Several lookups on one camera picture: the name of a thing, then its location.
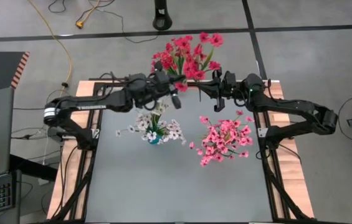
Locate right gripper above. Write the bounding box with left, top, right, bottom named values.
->
left=196, top=69, right=244, bottom=113

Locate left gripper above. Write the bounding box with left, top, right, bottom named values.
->
left=150, top=61, right=183, bottom=110

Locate green artificial stem foreground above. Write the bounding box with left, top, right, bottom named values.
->
left=115, top=111, right=153, bottom=141

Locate black floor stand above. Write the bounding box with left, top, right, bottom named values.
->
left=152, top=0, right=173, bottom=31

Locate grey power adapter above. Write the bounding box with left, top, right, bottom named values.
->
left=46, top=126, right=64, bottom=140

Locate black desk base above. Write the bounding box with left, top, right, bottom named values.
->
left=9, top=154, right=59, bottom=182

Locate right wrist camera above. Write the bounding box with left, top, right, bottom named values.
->
left=223, top=70, right=238, bottom=88

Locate thin black floor cable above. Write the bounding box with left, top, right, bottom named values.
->
left=47, top=0, right=159, bottom=44

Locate yellow extension cable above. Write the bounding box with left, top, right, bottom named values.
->
left=27, top=0, right=73, bottom=94

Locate yellow cable with plug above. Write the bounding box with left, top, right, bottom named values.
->
left=75, top=0, right=102, bottom=29

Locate black metal table frame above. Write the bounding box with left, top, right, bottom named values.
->
left=49, top=73, right=312, bottom=224

